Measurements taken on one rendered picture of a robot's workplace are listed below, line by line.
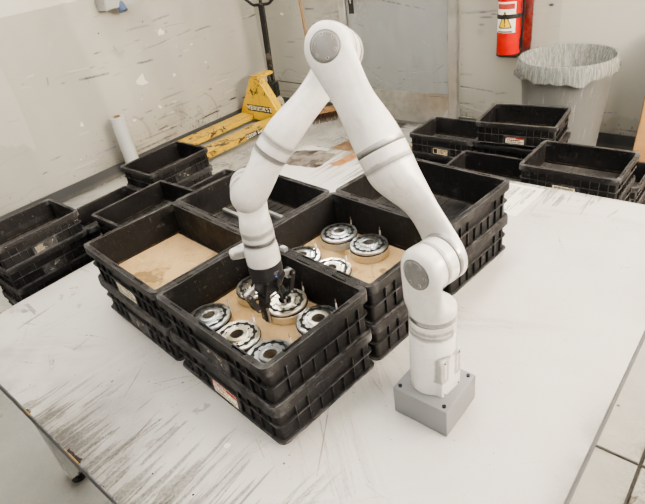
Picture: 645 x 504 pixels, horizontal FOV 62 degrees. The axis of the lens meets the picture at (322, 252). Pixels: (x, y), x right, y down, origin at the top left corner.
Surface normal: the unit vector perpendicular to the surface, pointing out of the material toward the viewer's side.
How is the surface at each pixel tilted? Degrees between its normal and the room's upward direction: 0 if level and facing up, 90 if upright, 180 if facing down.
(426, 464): 0
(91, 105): 90
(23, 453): 0
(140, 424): 0
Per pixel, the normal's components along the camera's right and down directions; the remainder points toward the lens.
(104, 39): 0.76, 0.25
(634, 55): -0.63, 0.49
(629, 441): -0.14, -0.84
